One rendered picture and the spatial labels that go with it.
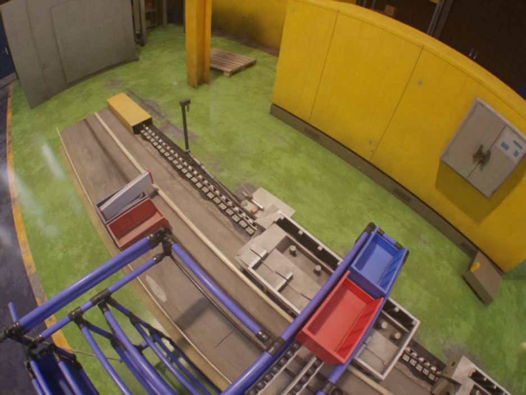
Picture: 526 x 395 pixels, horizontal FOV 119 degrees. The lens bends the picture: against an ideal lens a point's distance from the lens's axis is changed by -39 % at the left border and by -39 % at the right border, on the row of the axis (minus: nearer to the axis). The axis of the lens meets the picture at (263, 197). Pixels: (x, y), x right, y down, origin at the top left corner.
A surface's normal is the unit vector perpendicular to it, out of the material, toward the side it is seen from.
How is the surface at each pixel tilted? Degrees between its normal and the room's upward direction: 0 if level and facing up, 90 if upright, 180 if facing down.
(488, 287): 0
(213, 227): 0
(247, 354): 0
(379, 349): 10
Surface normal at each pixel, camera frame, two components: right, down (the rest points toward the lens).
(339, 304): 0.18, -0.68
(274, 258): 0.00, -0.53
